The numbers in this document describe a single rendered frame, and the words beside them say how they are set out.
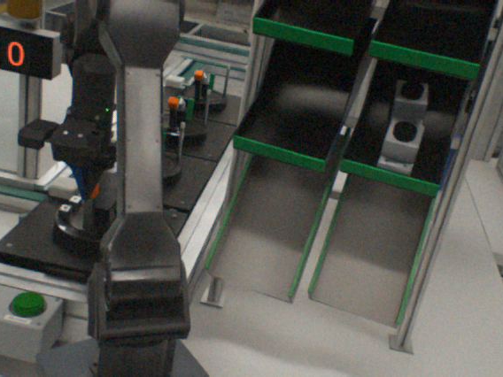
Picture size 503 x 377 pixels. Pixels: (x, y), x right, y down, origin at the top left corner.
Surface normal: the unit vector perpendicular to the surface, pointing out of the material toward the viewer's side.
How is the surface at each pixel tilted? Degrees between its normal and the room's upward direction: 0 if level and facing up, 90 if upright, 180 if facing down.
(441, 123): 25
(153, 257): 52
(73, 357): 0
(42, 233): 0
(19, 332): 90
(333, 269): 45
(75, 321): 90
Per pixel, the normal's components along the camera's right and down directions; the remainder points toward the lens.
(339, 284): -0.11, -0.39
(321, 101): 0.01, -0.66
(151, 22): 0.36, 0.15
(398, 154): -0.36, 0.69
